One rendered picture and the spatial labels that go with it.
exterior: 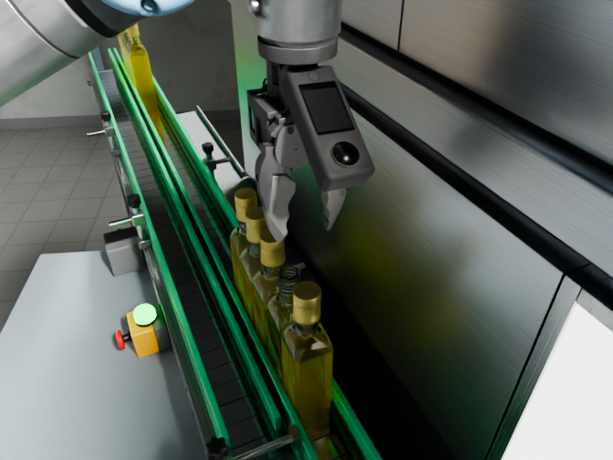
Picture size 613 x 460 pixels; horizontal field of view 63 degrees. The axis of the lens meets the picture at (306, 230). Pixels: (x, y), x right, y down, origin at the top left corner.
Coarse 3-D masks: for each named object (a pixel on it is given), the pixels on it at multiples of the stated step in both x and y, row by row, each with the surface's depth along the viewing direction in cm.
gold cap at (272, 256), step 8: (264, 232) 69; (264, 240) 68; (272, 240) 68; (264, 248) 68; (272, 248) 68; (280, 248) 68; (264, 256) 69; (272, 256) 69; (280, 256) 69; (264, 264) 70; (272, 264) 69; (280, 264) 70
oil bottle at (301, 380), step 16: (288, 336) 64; (320, 336) 64; (288, 352) 65; (304, 352) 63; (320, 352) 64; (288, 368) 67; (304, 368) 64; (320, 368) 66; (288, 384) 70; (304, 384) 66; (320, 384) 68; (304, 400) 68; (320, 400) 70; (304, 416) 71; (320, 416) 73; (320, 432) 75
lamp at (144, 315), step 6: (138, 306) 100; (144, 306) 100; (150, 306) 100; (138, 312) 99; (144, 312) 99; (150, 312) 99; (138, 318) 98; (144, 318) 98; (150, 318) 99; (156, 318) 101; (138, 324) 99; (144, 324) 99; (150, 324) 100
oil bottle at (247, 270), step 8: (248, 248) 77; (240, 256) 78; (248, 256) 76; (256, 256) 76; (240, 264) 79; (248, 264) 75; (256, 264) 75; (248, 272) 76; (248, 280) 76; (248, 288) 78; (248, 296) 80; (248, 304) 81; (248, 312) 83
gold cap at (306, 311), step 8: (296, 288) 60; (304, 288) 60; (312, 288) 60; (296, 296) 59; (304, 296) 59; (312, 296) 59; (320, 296) 60; (296, 304) 60; (304, 304) 59; (312, 304) 59; (320, 304) 61; (296, 312) 61; (304, 312) 60; (312, 312) 60; (320, 312) 62; (296, 320) 61; (304, 320) 61; (312, 320) 61
